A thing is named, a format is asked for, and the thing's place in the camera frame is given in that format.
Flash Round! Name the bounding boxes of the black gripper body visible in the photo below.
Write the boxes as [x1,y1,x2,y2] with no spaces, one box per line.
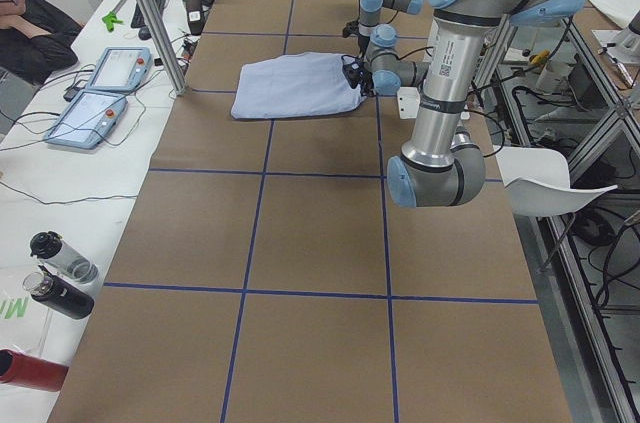
[342,20,373,56]
[341,55,374,92]

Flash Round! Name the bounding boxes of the light blue striped shirt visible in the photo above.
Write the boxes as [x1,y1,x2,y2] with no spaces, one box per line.
[231,52,365,120]

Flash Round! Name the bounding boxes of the white plastic chair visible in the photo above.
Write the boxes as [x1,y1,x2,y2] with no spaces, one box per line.
[495,146,618,217]

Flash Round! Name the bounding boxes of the black computer keyboard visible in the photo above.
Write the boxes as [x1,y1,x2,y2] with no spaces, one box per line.
[130,0,171,29]

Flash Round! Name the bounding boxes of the upper teach pendant tablet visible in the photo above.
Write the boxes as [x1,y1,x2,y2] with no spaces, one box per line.
[85,47,153,93]

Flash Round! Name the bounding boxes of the teach pendant tablet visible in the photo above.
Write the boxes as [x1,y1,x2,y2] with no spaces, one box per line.
[85,47,153,93]
[43,90,127,150]

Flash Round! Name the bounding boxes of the green plastic object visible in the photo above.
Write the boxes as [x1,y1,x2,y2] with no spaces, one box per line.
[102,11,123,33]

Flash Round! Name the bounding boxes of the lower teach pendant tablet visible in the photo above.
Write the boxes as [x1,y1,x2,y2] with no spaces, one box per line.
[43,90,127,150]

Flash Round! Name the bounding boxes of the person in black hoodie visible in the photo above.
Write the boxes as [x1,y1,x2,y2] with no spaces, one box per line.
[1,0,82,85]

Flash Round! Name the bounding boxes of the clear bottle black lid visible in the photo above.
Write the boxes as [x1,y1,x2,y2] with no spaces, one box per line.
[29,231,98,283]

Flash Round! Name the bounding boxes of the black water bottle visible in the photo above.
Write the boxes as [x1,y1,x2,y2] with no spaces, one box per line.
[23,266,94,320]

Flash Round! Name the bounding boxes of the red water bottle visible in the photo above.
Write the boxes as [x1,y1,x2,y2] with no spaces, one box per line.
[1,349,68,392]

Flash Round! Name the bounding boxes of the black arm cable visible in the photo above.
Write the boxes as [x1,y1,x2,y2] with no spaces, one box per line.
[397,46,436,64]

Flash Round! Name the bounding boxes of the aluminium frame post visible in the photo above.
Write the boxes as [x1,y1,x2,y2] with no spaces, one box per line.
[136,0,186,96]

